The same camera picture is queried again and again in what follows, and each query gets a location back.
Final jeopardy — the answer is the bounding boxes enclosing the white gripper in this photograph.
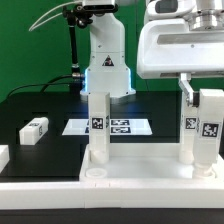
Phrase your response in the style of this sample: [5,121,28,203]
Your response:
[137,19,224,107]

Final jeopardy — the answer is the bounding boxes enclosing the white desk top tray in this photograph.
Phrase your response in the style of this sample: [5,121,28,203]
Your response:
[78,143,224,184]

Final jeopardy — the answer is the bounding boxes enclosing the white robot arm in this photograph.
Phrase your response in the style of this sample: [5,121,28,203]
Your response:
[81,0,224,107]

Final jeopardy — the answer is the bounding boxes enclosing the white front obstacle bar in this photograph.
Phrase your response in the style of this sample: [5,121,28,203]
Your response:
[0,180,224,210]

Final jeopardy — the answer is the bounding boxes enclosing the white obstacle bar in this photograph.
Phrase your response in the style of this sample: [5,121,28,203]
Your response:
[0,145,9,173]
[0,180,224,210]

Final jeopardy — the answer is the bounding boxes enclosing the white marker tag plate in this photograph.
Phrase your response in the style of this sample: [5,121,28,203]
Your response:
[63,119,152,136]

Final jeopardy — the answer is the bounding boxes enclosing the white left obstacle bar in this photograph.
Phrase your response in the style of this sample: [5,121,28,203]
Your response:
[0,145,9,173]

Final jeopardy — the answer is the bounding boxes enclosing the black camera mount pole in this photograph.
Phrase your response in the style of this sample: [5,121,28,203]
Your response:
[62,4,93,80]

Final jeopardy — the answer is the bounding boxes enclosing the black cable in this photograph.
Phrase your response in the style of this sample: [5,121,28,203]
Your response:
[6,74,86,99]

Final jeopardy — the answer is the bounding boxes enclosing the white cables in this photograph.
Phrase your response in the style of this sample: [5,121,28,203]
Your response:
[28,0,84,33]

